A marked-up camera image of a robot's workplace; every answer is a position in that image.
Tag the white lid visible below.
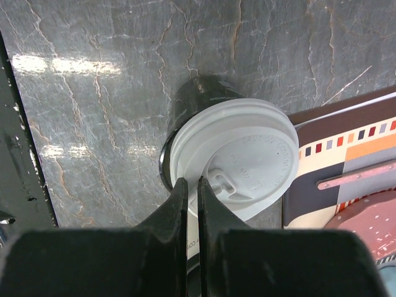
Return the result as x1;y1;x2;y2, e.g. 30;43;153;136
170;98;299;221

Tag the fork pink handle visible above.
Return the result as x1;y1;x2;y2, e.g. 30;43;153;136
316;160;395;191

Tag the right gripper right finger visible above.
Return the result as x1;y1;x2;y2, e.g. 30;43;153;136
197;176;251;296

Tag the black plastic cup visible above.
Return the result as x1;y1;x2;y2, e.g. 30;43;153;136
158;75;245;192

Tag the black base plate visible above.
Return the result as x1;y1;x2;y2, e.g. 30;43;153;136
1;43;58;243

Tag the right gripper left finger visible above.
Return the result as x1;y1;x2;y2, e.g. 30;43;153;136
136;178;188;296

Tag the white paper cup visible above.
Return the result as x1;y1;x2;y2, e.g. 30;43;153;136
187;210;199;272

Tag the pink dotted plate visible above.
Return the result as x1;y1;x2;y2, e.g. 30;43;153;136
325;189;395;260

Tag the black lid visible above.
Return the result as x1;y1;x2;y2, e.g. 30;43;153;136
187;264;202;297

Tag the patchwork placemat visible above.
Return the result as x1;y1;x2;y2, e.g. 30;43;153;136
282;87;395;229

